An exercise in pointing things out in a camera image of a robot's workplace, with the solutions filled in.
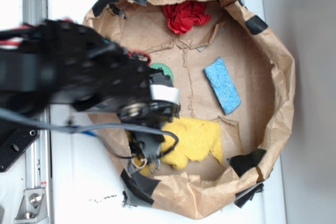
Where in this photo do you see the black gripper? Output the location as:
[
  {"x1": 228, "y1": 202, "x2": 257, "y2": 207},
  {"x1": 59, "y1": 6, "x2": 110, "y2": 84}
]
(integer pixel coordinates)
[{"x1": 119, "y1": 67, "x2": 181, "y2": 173}]

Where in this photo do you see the yellow cloth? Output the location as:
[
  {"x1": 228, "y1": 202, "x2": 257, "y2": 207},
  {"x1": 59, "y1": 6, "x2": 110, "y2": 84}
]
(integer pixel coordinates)
[{"x1": 134, "y1": 117, "x2": 224, "y2": 179}]

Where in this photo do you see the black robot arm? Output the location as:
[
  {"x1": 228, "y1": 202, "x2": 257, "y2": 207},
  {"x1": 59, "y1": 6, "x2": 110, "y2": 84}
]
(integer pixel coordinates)
[{"x1": 1, "y1": 20, "x2": 180, "y2": 172}]

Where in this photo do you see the green foam ball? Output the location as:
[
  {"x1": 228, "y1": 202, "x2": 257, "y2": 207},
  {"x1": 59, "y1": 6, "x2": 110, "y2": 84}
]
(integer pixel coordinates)
[{"x1": 150, "y1": 62, "x2": 174, "y2": 82}]

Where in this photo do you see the blue sponge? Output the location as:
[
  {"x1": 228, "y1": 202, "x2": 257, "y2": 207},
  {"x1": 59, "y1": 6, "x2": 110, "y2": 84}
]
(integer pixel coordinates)
[{"x1": 204, "y1": 57, "x2": 241, "y2": 115}]

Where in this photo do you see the brown paper bag bin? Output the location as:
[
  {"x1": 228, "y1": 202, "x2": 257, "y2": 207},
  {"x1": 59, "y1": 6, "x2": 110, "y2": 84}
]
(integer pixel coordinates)
[{"x1": 83, "y1": 0, "x2": 296, "y2": 219}]

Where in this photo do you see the red crumpled paper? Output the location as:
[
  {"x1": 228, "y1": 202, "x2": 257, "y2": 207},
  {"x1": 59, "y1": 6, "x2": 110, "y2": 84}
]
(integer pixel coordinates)
[{"x1": 163, "y1": 1, "x2": 211, "y2": 35}]

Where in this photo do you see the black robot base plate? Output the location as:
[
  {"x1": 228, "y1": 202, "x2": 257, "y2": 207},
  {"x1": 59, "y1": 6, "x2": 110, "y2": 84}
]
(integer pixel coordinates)
[{"x1": 0, "y1": 119, "x2": 39, "y2": 173}]

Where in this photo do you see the grey cable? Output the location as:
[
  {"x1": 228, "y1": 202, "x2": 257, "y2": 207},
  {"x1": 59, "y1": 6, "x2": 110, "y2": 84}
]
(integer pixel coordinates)
[{"x1": 0, "y1": 107, "x2": 180, "y2": 159}]

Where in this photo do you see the metal corner bracket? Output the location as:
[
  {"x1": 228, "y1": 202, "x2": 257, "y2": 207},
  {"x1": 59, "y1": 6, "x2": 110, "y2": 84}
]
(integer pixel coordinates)
[{"x1": 14, "y1": 188, "x2": 49, "y2": 223}]

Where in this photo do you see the aluminium rail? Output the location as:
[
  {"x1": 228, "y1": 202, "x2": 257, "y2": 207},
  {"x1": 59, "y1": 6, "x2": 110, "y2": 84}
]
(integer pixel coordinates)
[{"x1": 23, "y1": 0, "x2": 55, "y2": 223}]

